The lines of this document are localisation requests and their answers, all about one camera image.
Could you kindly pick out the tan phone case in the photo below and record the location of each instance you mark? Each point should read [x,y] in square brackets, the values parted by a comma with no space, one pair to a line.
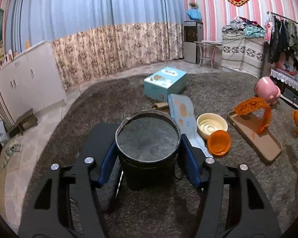
[267,146]

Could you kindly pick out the grey water dispenser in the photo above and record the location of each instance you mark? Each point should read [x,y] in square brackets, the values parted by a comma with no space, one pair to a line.
[193,32]

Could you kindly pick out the orange plastic lid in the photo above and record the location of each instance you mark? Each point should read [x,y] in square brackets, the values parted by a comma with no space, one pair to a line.
[219,143]

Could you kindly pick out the black flat wallet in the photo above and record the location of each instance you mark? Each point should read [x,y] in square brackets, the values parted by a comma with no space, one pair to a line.
[106,172]

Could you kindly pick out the brown paper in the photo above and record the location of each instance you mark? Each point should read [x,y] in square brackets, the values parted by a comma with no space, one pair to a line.
[161,106]

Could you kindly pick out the cream plastic bowl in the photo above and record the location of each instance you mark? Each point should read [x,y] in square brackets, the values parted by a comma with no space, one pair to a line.
[208,123]

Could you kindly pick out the black round container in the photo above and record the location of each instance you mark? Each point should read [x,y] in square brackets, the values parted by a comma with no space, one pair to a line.
[148,144]

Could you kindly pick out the white cabinet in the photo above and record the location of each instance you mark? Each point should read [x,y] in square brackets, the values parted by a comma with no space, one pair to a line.
[31,82]

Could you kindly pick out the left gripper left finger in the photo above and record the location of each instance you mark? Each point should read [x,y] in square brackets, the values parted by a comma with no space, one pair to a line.
[48,212]

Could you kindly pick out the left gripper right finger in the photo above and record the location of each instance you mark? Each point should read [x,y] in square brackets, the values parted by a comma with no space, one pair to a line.
[233,204]

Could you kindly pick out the clothes rack with garments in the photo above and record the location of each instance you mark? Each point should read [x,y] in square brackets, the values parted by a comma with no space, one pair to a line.
[281,45]

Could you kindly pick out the small metal stool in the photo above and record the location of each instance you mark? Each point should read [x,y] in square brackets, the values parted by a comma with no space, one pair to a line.
[207,50]

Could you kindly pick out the low lace covered shelf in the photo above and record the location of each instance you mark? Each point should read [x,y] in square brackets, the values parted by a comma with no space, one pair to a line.
[287,85]

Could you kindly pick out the blue floral curtain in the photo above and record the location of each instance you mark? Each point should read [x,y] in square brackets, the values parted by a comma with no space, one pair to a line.
[92,38]

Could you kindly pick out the teal cardboard box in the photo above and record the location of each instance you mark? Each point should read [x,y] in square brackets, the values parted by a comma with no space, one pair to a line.
[165,82]

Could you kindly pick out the small wooden step stool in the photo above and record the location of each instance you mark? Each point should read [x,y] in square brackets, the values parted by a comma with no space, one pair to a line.
[23,123]

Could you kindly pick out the pink pig mug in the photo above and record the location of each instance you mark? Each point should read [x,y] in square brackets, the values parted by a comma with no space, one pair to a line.
[267,90]

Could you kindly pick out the covered cabinet with clothes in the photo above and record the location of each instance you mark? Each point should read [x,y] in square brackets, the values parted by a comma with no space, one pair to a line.
[243,46]

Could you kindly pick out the light blue booklet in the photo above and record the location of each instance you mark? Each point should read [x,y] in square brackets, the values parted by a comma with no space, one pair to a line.
[182,111]

